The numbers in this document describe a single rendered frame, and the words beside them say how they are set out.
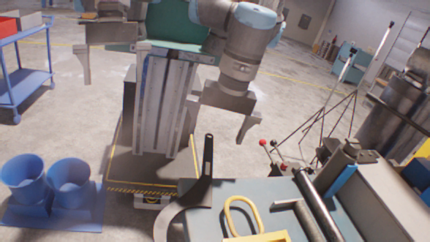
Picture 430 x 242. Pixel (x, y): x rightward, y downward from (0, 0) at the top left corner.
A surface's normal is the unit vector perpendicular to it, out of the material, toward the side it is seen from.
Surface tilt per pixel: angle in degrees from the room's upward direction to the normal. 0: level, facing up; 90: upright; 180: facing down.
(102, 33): 67
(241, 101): 90
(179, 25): 90
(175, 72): 90
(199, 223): 0
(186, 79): 90
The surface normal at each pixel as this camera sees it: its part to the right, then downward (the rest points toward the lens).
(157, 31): 0.16, 0.60
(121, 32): 0.35, 0.24
